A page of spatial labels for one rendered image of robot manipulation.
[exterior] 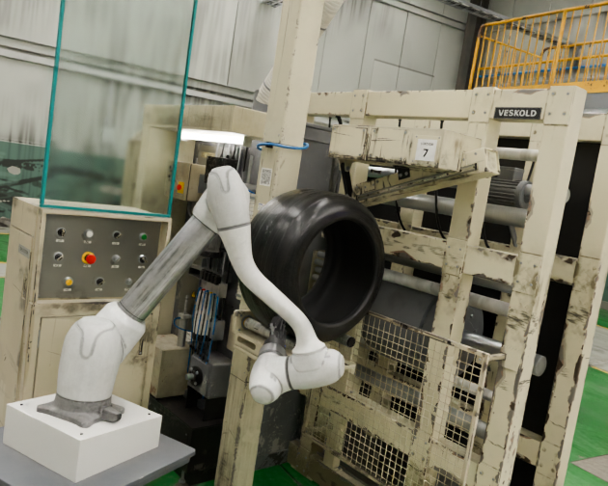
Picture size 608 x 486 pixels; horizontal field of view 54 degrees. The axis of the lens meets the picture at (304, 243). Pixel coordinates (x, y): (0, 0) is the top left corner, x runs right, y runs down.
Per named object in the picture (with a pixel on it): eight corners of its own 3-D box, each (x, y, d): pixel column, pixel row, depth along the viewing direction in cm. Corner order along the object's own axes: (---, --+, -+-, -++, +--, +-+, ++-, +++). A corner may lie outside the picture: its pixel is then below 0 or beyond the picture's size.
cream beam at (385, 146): (326, 156, 266) (331, 123, 264) (365, 164, 282) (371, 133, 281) (437, 168, 221) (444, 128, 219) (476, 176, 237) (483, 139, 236)
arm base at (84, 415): (96, 433, 163) (99, 413, 163) (33, 410, 171) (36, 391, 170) (137, 416, 180) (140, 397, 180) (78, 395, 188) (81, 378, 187)
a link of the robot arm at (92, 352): (47, 397, 167) (59, 320, 166) (65, 378, 185) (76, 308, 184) (107, 405, 169) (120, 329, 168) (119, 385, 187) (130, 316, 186)
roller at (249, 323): (241, 327, 251) (242, 316, 251) (250, 327, 254) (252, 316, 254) (293, 353, 225) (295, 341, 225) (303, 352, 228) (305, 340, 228)
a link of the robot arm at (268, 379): (260, 379, 194) (298, 373, 191) (250, 413, 180) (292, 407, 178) (249, 352, 190) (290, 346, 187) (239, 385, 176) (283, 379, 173)
